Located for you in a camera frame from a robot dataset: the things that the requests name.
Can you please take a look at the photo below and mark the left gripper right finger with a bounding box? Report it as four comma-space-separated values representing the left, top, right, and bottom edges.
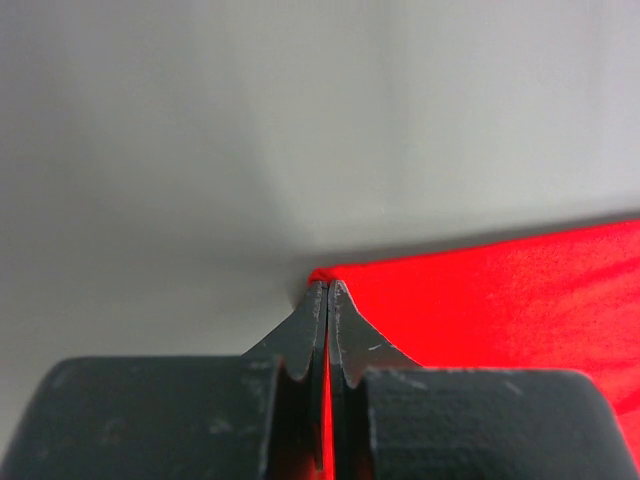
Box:
327, 281, 639, 479

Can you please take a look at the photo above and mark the red t shirt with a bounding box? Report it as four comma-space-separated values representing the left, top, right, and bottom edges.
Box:
312, 221, 639, 453

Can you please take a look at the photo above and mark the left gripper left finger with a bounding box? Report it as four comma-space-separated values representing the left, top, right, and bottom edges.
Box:
1, 282, 326, 479

